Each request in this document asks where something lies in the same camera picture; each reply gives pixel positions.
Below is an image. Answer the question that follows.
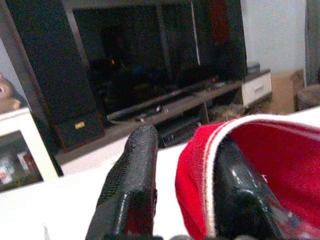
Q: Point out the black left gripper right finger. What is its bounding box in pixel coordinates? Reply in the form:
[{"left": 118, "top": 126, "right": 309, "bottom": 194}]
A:
[{"left": 213, "top": 139, "right": 288, "bottom": 240}]

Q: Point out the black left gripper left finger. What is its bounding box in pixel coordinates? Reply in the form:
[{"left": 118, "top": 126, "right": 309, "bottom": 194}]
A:
[{"left": 86, "top": 124, "right": 160, "bottom": 240}]

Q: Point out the red shirt with plaid pocket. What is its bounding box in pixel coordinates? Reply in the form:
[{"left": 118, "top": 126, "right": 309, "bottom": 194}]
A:
[{"left": 174, "top": 117, "right": 320, "bottom": 240}]

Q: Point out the black AV receiver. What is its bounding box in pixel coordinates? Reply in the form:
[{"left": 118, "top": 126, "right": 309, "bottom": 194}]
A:
[{"left": 158, "top": 117, "right": 204, "bottom": 148}]

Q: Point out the white and dark TV cabinet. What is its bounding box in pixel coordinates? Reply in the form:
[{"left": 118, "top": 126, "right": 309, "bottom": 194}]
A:
[{"left": 53, "top": 67, "right": 273, "bottom": 166}]

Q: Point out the plain brown cardboard box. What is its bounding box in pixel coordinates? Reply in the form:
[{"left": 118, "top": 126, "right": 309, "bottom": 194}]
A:
[{"left": 270, "top": 70, "right": 305, "bottom": 115}]

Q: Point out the white glass display cabinet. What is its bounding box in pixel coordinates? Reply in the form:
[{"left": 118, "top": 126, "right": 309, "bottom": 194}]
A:
[{"left": 0, "top": 107, "right": 65, "bottom": 193}]

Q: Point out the brown wicker armchair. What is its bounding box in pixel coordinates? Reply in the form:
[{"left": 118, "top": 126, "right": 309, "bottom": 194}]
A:
[{"left": 295, "top": 84, "right": 320, "bottom": 112}]

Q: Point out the large black television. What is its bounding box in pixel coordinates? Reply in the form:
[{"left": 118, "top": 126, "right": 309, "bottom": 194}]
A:
[{"left": 72, "top": 4, "right": 201, "bottom": 118}]

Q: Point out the tall black loudspeaker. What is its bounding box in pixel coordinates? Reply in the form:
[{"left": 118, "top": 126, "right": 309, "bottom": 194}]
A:
[
  {"left": 192, "top": 0, "right": 249, "bottom": 82},
  {"left": 4, "top": 0, "right": 105, "bottom": 152}
]

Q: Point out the brown plush toy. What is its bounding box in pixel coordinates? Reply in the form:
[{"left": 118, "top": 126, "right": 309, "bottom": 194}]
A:
[{"left": 0, "top": 72, "right": 22, "bottom": 115}]

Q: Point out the grey curtain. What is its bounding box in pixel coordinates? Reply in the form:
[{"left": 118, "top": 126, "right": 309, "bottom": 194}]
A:
[{"left": 304, "top": 0, "right": 320, "bottom": 87}]

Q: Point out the tangle of white cables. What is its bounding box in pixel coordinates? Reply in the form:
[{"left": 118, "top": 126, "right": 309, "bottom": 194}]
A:
[{"left": 208, "top": 103, "right": 247, "bottom": 120}]

